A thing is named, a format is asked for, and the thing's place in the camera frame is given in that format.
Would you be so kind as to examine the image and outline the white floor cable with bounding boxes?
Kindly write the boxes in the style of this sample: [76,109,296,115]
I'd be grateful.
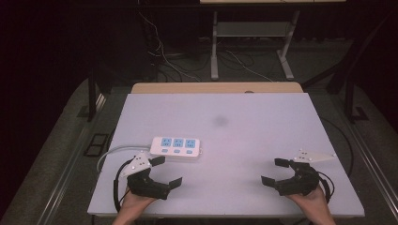
[137,11,201,83]

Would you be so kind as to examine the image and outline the black floor frame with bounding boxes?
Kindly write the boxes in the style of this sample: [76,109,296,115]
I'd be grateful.
[83,133,110,158]

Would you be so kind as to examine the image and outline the white power strip cable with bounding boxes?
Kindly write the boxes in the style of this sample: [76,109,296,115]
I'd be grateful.
[97,144,152,174]

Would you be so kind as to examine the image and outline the person's right hand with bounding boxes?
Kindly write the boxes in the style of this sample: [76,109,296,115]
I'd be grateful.
[285,185,329,217]

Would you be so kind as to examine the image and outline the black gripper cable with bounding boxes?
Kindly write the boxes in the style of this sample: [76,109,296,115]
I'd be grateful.
[316,171,335,204]
[113,158,134,214]

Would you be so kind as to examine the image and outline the person's left hand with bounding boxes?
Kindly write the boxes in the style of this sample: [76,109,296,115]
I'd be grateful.
[120,187,158,218]

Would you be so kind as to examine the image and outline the white power strip blue sockets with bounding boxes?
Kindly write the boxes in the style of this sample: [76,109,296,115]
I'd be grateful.
[149,136,201,158]

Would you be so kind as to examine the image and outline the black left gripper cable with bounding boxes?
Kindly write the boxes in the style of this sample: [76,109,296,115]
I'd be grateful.
[113,158,134,214]

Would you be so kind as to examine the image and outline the aluminium floor rail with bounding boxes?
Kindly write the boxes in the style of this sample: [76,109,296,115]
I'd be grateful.
[339,116,398,217]
[37,93,108,225]

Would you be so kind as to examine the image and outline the black metal stand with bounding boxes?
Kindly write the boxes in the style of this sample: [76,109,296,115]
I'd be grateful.
[86,67,109,123]
[301,12,398,124]

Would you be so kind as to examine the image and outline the white table mat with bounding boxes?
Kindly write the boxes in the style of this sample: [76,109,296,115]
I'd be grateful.
[87,92,366,218]

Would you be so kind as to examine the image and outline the grey metal stand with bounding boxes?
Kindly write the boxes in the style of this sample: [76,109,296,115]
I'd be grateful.
[209,10,300,82]

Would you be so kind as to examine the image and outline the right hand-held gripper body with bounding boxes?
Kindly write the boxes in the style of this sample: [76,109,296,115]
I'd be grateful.
[273,149,337,197]

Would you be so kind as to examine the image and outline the wooden table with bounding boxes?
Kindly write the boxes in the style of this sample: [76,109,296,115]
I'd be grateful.
[130,82,304,95]

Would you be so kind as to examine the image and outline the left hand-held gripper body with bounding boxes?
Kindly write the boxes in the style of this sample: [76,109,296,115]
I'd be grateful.
[120,151,172,201]

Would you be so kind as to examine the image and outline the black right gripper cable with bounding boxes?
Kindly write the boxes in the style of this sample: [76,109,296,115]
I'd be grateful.
[316,171,335,204]

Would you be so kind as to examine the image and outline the black cable beside table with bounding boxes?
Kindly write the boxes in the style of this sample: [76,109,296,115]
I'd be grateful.
[318,116,355,178]

